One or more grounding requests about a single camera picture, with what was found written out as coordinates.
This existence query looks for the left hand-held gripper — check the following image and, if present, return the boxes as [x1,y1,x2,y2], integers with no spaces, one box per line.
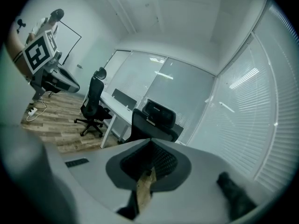
[22,29,80,100]

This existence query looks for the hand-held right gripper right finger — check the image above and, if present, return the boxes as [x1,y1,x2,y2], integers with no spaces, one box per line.
[149,138,259,224]

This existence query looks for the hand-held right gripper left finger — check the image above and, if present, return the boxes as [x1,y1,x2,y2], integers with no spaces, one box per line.
[59,138,153,221]

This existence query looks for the black mesh office chair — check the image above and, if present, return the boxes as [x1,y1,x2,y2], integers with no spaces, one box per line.
[130,98,180,145]

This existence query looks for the person's left forearm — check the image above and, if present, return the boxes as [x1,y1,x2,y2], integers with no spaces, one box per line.
[6,29,31,77]

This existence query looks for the black office chair with headrest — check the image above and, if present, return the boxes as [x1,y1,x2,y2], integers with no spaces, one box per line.
[74,67,113,137]

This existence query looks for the black desk divider panel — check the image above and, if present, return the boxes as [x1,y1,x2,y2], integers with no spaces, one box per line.
[174,124,185,142]
[111,89,137,111]

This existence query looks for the white desk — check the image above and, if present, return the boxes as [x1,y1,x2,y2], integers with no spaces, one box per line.
[99,91,185,149]

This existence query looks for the side partition window blinds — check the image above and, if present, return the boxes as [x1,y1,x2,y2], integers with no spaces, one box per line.
[186,0,292,193]

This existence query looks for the window blinds behind desk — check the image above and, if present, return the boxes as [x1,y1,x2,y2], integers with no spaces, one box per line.
[104,49,216,146]

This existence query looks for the white cable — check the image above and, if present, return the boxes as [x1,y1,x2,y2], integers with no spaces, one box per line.
[26,97,47,122]

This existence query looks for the whiteboard with dark frame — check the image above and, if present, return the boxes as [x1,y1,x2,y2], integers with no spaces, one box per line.
[55,20,82,66]

